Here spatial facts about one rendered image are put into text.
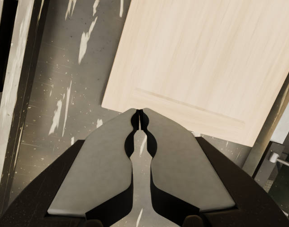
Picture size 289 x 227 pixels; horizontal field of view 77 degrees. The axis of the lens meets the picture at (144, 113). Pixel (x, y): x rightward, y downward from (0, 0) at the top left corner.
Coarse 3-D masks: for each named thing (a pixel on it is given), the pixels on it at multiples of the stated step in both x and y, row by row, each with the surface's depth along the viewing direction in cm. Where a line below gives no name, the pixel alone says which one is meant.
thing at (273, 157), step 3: (273, 153) 50; (276, 153) 50; (270, 156) 50; (273, 156) 50; (276, 156) 49; (270, 159) 50; (273, 159) 50; (276, 159) 50; (279, 159) 49; (282, 159) 49; (273, 162) 50; (282, 162) 49; (285, 162) 48; (288, 162) 48; (288, 165) 48
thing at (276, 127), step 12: (288, 84) 49; (288, 96) 48; (276, 108) 50; (288, 108) 48; (276, 120) 50; (288, 120) 49; (264, 132) 52; (276, 132) 50; (264, 144) 51; (252, 156) 54; (252, 168) 53
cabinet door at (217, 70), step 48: (144, 0) 36; (192, 0) 38; (240, 0) 40; (288, 0) 42; (144, 48) 38; (192, 48) 41; (240, 48) 43; (288, 48) 46; (144, 96) 41; (192, 96) 44; (240, 96) 47
